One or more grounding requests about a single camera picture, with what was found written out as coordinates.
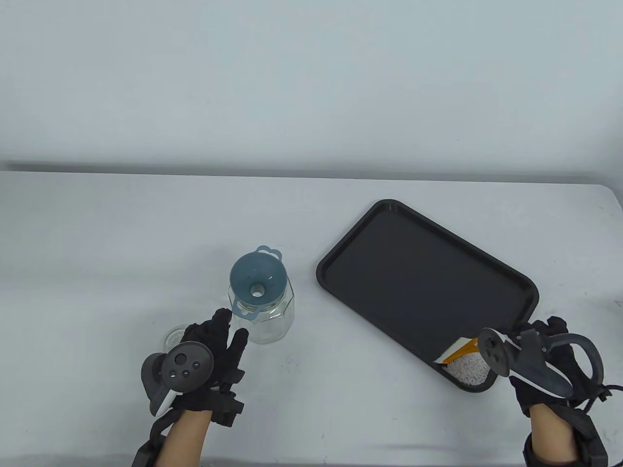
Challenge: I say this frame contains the person's right forearm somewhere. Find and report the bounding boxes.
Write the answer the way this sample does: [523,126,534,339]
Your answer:
[530,404,580,467]

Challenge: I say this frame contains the blue plastic funnel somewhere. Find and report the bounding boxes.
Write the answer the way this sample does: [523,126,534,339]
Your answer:
[229,245,289,322]

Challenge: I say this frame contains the dark grey right controller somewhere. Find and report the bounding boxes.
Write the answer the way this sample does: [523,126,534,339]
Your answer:
[477,327,604,400]

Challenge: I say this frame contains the pile of white rice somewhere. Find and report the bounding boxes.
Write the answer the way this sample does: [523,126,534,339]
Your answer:
[444,354,491,386]

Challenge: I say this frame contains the dark grey controller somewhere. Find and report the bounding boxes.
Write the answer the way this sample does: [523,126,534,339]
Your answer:
[477,327,604,400]
[141,341,215,417]

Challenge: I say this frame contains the dark grey left controller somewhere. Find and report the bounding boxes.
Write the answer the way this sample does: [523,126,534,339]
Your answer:
[141,341,215,417]

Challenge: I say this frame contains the clear glass jar lid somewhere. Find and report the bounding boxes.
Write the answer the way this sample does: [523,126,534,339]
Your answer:
[163,324,195,348]

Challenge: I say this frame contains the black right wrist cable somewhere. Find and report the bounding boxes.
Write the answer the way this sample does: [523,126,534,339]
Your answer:
[584,383,623,404]

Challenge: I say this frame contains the person's right hand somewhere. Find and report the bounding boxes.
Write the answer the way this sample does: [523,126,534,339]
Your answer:
[509,316,597,419]

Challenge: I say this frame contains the person's left hand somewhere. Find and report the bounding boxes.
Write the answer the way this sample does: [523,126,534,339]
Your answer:
[173,308,250,412]

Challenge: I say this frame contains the person's left forearm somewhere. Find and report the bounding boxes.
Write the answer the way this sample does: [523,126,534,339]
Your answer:
[156,409,212,467]

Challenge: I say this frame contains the black food tray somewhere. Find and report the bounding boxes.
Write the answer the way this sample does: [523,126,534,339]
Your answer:
[316,199,540,393]

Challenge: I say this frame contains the orange brush white bristles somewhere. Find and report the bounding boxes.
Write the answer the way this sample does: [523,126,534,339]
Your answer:
[435,337,481,365]

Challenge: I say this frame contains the clear glass jar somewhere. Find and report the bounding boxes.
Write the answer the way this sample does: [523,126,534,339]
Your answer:
[227,272,295,345]

